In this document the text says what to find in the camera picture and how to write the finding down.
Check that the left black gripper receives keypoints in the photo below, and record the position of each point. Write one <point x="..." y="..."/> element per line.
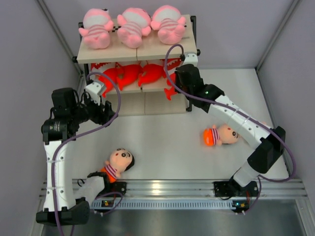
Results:
<point x="100" y="117"/>

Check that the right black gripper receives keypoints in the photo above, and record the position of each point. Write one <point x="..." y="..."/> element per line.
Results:
<point x="177" y="78"/>

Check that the pink striped plush table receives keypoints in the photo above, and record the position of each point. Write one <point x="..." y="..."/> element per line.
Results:
<point x="134" y="23"/>
<point x="169" y="24"/>

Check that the doll plush orange pants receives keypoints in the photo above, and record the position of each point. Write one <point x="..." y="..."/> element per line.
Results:
<point x="217" y="136"/>

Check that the pink striped plush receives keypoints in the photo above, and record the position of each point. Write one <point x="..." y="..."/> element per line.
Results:
<point x="96" y="26"/>

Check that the doll plush near left arm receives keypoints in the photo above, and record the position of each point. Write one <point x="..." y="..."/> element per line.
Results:
<point x="119" y="161"/>

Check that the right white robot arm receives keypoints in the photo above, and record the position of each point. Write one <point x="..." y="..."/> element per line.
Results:
<point x="267" y="143"/>

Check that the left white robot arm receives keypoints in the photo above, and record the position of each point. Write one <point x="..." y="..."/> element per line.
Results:
<point x="62" y="206"/>

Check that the red shark plush right shelf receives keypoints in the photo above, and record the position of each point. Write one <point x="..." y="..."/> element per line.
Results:
<point x="151" y="72"/>

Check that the red shark plush shelf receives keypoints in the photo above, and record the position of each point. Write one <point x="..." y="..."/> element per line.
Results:
<point x="127" y="73"/>
<point x="151" y="72"/>
<point x="110" y="69"/>

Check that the red shark plush left shelf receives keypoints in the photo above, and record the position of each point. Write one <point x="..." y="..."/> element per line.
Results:
<point x="110" y="69"/>

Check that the red shark plush middle shelf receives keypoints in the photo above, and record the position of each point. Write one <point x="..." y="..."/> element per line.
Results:
<point x="127" y="73"/>

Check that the beige three-tier toy shelf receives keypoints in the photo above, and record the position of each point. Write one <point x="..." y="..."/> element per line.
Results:
<point x="149" y="99"/>

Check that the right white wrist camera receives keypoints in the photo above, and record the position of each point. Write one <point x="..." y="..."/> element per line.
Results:
<point x="189" y="58"/>

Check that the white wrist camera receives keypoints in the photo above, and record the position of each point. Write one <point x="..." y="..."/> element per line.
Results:
<point x="95" y="91"/>
<point x="189" y="58"/>

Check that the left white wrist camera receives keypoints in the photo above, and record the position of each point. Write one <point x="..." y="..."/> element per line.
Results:
<point x="95" y="91"/>

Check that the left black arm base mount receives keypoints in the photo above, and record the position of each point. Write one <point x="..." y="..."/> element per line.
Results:
<point x="118" y="186"/>

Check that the slotted grey cable duct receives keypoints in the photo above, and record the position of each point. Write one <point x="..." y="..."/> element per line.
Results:
<point x="162" y="204"/>

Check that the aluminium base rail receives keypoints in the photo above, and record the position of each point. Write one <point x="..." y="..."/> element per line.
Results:
<point x="204" y="188"/>

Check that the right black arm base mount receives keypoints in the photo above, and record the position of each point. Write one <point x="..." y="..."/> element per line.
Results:
<point x="223" y="190"/>

